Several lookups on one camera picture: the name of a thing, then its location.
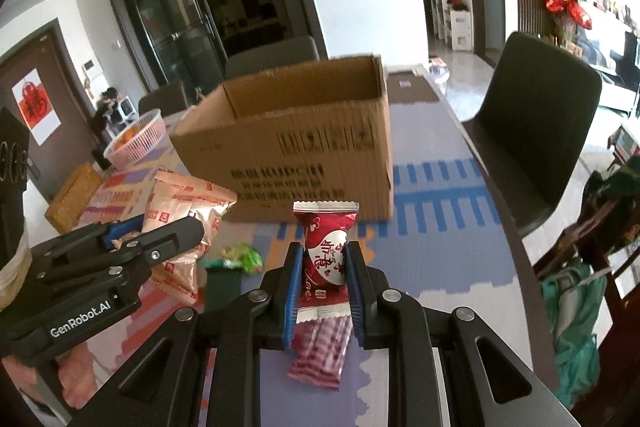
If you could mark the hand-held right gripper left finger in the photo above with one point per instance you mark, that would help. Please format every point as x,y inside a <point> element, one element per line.
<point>289,307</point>

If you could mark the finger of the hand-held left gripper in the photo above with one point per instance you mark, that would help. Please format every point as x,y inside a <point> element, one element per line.
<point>175,237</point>
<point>122,229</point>

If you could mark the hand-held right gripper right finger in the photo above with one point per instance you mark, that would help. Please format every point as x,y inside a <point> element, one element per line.
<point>354,302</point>

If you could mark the beige red-print snack packet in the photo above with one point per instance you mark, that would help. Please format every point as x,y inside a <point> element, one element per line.
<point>182,274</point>
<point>185,199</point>

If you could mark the red heart-print snack packet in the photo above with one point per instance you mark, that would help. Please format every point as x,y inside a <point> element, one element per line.
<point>325,252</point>

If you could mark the green candy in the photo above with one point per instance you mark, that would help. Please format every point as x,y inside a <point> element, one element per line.
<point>242,258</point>

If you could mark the brown cardboard box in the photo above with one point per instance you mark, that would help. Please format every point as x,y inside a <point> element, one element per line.
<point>300,147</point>

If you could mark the pink striped snack packet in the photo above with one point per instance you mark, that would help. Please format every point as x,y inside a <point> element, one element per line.
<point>320,352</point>

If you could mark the yellow woven box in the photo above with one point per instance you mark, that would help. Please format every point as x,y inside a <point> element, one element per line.
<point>75,197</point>

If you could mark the white slatted basket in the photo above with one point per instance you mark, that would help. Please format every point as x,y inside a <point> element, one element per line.
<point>137,139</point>

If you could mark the patterned tablecloth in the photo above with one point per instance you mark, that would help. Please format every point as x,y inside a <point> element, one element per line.
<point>435,207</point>

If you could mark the grey upholstered chair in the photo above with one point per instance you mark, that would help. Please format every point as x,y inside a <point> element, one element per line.
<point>272,57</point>
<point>162,99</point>

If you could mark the red and white door poster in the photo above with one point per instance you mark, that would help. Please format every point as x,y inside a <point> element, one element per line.
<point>37,107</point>

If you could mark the dark glass sliding door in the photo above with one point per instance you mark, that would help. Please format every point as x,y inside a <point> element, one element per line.
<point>165,17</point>

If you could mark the teal bag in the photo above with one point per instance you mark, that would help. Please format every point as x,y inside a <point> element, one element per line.
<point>572,332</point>

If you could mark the wooden chair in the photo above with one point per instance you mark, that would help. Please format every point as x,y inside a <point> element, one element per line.
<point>610,267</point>

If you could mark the dark upholstered chair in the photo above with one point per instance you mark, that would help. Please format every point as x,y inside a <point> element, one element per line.
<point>540,122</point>

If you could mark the dark green cloth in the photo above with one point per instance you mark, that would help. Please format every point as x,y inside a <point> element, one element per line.
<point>617,192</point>

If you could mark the white shelf unit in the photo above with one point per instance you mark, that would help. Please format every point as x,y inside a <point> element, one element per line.
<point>461,29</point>

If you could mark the white sideboard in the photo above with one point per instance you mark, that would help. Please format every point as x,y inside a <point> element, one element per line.
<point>612,42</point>

